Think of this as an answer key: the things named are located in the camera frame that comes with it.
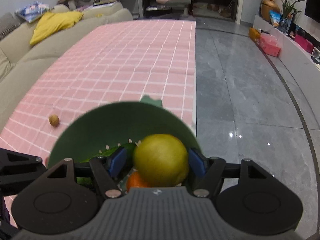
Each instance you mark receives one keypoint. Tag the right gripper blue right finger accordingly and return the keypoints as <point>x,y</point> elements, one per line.
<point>209,171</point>

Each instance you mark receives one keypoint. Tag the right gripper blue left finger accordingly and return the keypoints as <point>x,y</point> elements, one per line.
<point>106,185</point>

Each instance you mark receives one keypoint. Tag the green cucumber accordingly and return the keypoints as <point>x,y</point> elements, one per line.
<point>115,149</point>

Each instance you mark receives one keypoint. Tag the orange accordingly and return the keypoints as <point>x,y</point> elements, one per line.
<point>135,180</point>

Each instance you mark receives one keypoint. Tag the green colander bowl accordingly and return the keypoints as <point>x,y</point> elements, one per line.
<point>119,123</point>

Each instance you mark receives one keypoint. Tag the large green pear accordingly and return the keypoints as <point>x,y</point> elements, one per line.
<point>161,160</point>

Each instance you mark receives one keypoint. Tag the pink checkered tablecloth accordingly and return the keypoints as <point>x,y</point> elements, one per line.
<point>116,62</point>

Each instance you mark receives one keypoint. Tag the beige sofa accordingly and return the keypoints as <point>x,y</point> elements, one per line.
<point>22,64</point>

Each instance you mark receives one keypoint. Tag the pink storage box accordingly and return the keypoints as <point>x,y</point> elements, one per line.
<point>269,44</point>

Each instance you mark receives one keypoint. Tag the white tv console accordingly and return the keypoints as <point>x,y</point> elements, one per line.
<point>293,56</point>

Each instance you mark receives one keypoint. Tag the yellow box on floor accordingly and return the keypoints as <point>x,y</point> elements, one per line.
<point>254,35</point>

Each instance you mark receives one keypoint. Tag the yellow cushion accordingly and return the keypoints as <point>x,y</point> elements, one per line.
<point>51,23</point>

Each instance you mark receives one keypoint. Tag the magenta box on console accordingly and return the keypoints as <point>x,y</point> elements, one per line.
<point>304,43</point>

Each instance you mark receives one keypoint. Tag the blue patterned cushion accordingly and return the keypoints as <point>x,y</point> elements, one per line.
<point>33,11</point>

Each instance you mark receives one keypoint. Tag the blue snack bag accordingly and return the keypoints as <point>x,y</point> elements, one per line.
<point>274,18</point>

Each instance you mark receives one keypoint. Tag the golden vase with dried flowers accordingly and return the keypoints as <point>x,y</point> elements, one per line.
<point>266,6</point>

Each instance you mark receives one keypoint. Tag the green potted plant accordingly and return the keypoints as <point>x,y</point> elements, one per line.
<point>288,10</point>

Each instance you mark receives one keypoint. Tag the black television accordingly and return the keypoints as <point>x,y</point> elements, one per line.
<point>312,10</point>

